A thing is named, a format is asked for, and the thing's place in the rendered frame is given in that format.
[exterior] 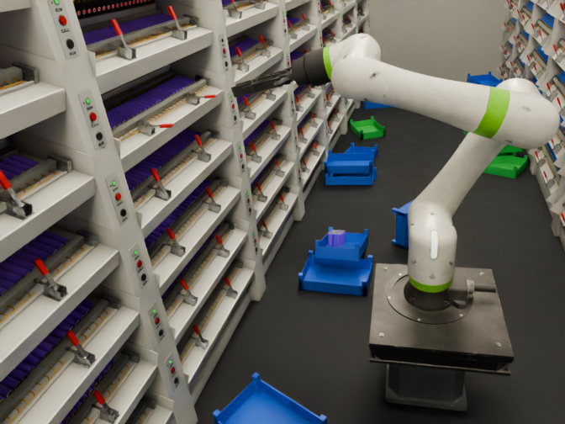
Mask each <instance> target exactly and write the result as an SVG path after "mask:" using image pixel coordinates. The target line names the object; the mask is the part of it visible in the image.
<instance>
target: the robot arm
mask: <svg viewBox="0 0 565 424"><path fill-rule="evenodd" d="M380 59H381V50H380V47H379V44H378V43H377V41H376V40H375V39H374V38H373V37H372V36H370V35H368V34H354V35H352V36H350V37H349V38H347V39H345V40H343V41H341V42H339V43H337V44H334V45H330V46H326V47H324V48H321V49H318V50H315V49H314V47H312V48H311V51H310V52H307V53H306V55H305V57H301V58H298V59H295V60H293V62H292V66H290V67H288V68H285V69H284V70H281V71H278V72H274V73H271V74H267V75H265V76H262V77H258V78H255V79H252V80H249V81H246V82H241V83H237V84H235V86H234V87H232V88H231V90H232V93H233V95H234V97H239V96H242V95H245V94H248V93H257V92H260V91H264V90H267V89H271V88H275V87H282V86H283V85H288V84H290V83H291V82H293V81H295V82H296V83H297V85H298V86H300V87H302V86H306V85H309V84H312V85H313V86H316V87H318V86H321V87H322V90H325V84H326V83H328V82H331V83H332V86H333V88H334V89H335V91H336V92H337V93H338V94H339V95H341V96H342V97H343V98H347V99H353V100H359V101H366V102H370V103H379V104H383V105H388V106H391V107H395V108H399V109H404V110H408V111H411V112H414V113H417V114H422V115H424V116H427V117H430V118H432V119H437V120H440V121H441V122H444V123H447V124H449V125H452V126H455V127H457V128H459V129H462V130H465V131H468V133H467V135H466V137H465V138H464V140H463V141H462V143H461V145H460V146H459V147H458V148H457V150H456V151H455V153H454V154H453V155H452V157H451V158H450V160H449V161H448V162H447V164H446V165H445V166H444V167H443V168H442V169H441V171H440V172H439V173H438V174H437V176H436V177H435V178H434V179H433V180H432V182H431V183H430V184H429V185H428V186H427V187H426V188H425V189H424V191H423V192H422V193H421V194H420V195H419V196H418V197H417V198H416V199H415V200H414V201H413V202H412V203H411V205H410V206H409V210H408V234H409V254H408V275H409V281H408V282H407V283H406V284H405V286H404V297H405V299H406V300H407V302H408V303H409V304H411V305H412V306H414V307H415V308H417V309H420V310H425V311H440V310H444V309H447V308H448V307H450V306H451V305H453V306H455V307H456V308H458V309H459V310H462V309H465V307H466V305H467V302H468V301H467V300H468V299H469V298H471V299H473V295H471V294H473V293H474V291H478V292H489V293H496V285H487V284H475V283H474V282H473V281H472V280H467V277H466V275H458V274H454V267H455V258H456V250H457V232H456V229H455V227H454V225H453V224H452V217H453V215H454V214H455V212H456V211H457V209H458V207H459V205H460V204H461V202H462V201H463V200H464V198H465V197H466V195H467V193H468V192H469V190H470V189H471V187H472V186H473V185H474V184H475V183H476V181H477V180H478V178H479V177H480V176H481V174H482V173H483V171H484V170H485V169H486V168H487V166H488V165H489V164H490V163H491V161H492V160H493V159H494V158H495V157H496V156H497V155H498V154H499V153H500V151H501V150H502V149H503V148H504V147H505V146H506V145H510V146H515V147H518V148H521V149H534V148H537V147H540V146H544V145H545V144H546V143H547V142H549V141H550V140H551V139H552V138H553V137H554V136H555V134H556V133H557V131H558V128H559V125H560V116H559V113H558V111H557V108H556V107H555V106H554V104H553V103H551V102H550V101H548V100H547V99H545V98H543V97H542V95H541V94H540V92H539V90H538V88H537V87H536V85H535V84H533V83H532V82H530V81H528V80H526V79H523V78H511V79H508V80H506V81H503V82H501V83H500V84H499V85H498V86H497V87H489V86H484V85H478V84H473V83H467V82H456V81H451V80H446V79H442V78H438V77H430V76H426V75H423V74H419V73H416V72H411V71H407V70H405V69H401V68H398V67H396V66H391V65H389V64H386V63H383V62H381V61H380Z"/></svg>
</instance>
